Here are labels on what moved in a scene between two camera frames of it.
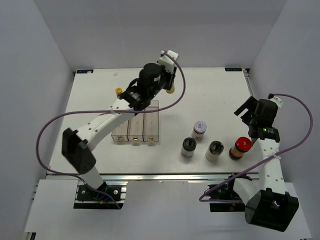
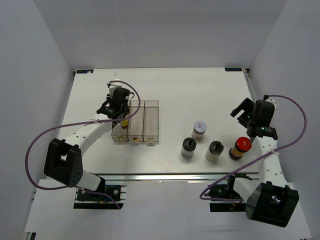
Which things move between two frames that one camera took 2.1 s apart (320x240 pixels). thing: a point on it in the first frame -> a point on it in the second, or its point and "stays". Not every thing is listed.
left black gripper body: (166, 81) -> (123, 110)
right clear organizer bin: (150, 129) stays
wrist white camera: (165, 59) -> (114, 85)
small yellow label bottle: (172, 90) -> (124, 122)
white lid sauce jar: (199, 128) stays
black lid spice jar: (189, 146) stays
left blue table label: (85, 71) stays
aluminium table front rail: (159, 177) stays
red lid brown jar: (242, 144) stays
